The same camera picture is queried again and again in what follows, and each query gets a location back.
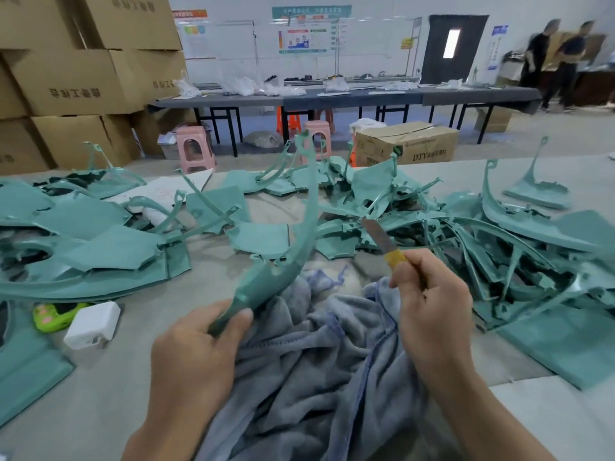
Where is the person's left hand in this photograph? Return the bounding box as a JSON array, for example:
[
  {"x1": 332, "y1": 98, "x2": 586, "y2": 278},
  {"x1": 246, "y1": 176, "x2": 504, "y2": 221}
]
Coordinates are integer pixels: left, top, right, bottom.
[{"x1": 123, "y1": 299, "x2": 255, "y2": 461}]

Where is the person's right hand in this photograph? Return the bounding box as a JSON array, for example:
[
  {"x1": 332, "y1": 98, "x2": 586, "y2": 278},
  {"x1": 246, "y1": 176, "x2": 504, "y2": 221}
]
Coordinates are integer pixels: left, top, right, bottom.
[{"x1": 389, "y1": 248, "x2": 477, "y2": 390}]

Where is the yellow-handled deburring knife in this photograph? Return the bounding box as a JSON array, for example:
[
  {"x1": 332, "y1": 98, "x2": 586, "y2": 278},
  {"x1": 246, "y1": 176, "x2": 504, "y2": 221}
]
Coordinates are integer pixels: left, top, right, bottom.
[{"x1": 360, "y1": 218, "x2": 409, "y2": 270}]

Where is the grey-blue wiping cloth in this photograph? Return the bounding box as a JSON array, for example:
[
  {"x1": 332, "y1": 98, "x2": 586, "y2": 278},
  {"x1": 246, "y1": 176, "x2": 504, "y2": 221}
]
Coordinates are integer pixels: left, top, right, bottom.
[{"x1": 195, "y1": 266, "x2": 453, "y2": 461}]

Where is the single green plastic part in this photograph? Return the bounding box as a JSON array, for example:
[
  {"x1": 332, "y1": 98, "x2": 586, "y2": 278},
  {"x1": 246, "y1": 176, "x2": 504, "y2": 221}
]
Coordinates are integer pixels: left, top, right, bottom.
[{"x1": 206, "y1": 129, "x2": 323, "y2": 337}]

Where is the pile of green plastic parts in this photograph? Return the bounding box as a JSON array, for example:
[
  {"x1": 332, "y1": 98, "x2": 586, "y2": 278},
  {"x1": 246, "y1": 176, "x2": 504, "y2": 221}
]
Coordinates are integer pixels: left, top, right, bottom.
[{"x1": 0, "y1": 129, "x2": 615, "y2": 428}]

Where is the brown cardboard box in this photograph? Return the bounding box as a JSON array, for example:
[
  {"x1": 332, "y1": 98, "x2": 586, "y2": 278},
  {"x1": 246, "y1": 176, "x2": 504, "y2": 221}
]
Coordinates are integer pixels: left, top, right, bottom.
[{"x1": 352, "y1": 122, "x2": 461, "y2": 167}]

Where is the stack of brown cardboard boxes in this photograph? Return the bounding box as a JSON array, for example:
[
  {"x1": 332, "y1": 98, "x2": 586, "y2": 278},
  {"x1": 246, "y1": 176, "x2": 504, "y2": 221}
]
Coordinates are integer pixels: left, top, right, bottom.
[{"x1": 0, "y1": 0, "x2": 188, "y2": 177}]

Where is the person's right forearm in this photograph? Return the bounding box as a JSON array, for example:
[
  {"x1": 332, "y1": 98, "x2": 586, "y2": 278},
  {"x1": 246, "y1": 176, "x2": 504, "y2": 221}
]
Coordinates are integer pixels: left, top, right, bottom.
[{"x1": 427, "y1": 355, "x2": 559, "y2": 461}]

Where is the white power adapter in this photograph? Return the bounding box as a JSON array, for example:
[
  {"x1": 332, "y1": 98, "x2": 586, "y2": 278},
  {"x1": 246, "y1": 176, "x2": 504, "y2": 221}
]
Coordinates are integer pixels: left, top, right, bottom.
[{"x1": 63, "y1": 300, "x2": 122, "y2": 352}]

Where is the green and yellow gadget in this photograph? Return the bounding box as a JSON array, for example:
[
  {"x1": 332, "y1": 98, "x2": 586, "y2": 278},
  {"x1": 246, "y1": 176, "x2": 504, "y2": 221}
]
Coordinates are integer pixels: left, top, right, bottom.
[{"x1": 33, "y1": 302, "x2": 90, "y2": 333}]

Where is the white paper sheet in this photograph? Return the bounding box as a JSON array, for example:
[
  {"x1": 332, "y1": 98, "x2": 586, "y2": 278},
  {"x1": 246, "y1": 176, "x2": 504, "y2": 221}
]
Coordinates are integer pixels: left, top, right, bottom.
[{"x1": 108, "y1": 170, "x2": 215, "y2": 227}]

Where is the pink plastic stool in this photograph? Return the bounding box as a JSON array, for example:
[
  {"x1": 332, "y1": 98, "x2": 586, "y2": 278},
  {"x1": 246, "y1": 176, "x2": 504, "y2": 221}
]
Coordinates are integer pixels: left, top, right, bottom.
[
  {"x1": 174, "y1": 124, "x2": 217, "y2": 174},
  {"x1": 300, "y1": 120, "x2": 334, "y2": 164}
]

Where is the long grey work table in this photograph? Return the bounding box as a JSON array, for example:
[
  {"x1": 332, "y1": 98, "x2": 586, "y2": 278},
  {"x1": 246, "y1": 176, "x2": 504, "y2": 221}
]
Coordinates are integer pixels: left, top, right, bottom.
[{"x1": 149, "y1": 83, "x2": 543, "y2": 154}]

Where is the orange object under table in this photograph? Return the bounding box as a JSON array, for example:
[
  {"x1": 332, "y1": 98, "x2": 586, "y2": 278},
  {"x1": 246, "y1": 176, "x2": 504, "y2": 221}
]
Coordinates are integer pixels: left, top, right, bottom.
[{"x1": 277, "y1": 105, "x2": 303, "y2": 138}]

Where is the dark door with window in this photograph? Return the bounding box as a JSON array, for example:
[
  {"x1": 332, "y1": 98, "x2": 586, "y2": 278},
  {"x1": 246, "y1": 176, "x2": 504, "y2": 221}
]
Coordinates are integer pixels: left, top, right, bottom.
[{"x1": 421, "y1": 14, "x2": 489, "y2": 86}]

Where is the heap of clear plastic bags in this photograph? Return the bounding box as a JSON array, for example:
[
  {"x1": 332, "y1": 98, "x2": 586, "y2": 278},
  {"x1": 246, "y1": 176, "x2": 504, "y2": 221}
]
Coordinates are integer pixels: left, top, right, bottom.
[{"x1": 173, "y1": 74, "x2": 309, "y2": 100}]

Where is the colourful wall poster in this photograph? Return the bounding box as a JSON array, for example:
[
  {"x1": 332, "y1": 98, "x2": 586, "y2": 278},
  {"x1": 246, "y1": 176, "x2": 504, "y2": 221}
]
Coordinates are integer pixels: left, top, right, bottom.
[{"x1": 277, "y1": 20, "x2": 336, "y2": 54}]

